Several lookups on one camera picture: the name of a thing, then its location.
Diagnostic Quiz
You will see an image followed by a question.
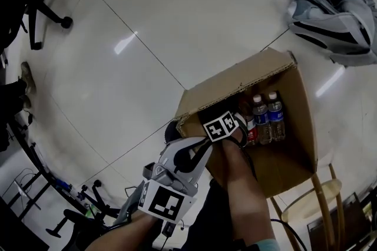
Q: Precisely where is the grey backpack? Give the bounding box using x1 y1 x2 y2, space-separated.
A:
287 0 377 67

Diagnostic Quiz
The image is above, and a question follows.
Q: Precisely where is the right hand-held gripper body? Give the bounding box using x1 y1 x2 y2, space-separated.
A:
202 110 249 148

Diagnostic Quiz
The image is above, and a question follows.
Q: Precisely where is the dark cabinet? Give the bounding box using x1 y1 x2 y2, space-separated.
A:
306 184 377 251

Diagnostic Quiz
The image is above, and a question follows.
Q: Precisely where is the person's left forearm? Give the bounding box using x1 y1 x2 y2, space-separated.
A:
87 210 161 251

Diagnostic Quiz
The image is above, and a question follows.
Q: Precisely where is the bottle with red label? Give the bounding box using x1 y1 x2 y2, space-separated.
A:
242 102 260 147

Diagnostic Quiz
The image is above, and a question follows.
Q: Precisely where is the wooden stool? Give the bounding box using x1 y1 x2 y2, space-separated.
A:
269 163 346 251

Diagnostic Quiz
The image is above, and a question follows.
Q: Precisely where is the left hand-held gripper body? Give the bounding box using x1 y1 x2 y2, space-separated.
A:
137 161 199 224

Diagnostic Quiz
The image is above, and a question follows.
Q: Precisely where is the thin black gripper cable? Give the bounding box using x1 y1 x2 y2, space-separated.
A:
231 137 259 181

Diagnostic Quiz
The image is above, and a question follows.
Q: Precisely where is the black office chair with armrest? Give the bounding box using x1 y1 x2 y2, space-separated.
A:
45 179 121 251

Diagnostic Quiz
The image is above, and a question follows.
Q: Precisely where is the black metal frame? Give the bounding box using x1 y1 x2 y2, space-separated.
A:
1 169 51 220

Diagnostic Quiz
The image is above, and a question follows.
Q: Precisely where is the person's teal sleeve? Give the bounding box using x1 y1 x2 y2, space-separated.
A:
250 237 280 251

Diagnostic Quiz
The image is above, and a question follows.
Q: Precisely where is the brown cardboard box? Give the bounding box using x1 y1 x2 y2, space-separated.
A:
175 47 320 199

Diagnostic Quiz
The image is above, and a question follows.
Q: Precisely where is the black power adapter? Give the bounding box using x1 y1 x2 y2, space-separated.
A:
161 222 177 238

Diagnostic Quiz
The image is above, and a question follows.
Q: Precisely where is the person's right forearm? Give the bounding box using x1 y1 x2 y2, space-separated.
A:
220 133 276 251

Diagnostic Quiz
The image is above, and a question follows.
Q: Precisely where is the clear bottle blue label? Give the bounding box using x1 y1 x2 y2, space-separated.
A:
266 91 286 142
252 94 273 146

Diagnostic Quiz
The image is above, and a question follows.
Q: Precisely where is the person's black shoe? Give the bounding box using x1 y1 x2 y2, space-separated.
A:
164 120 185 146

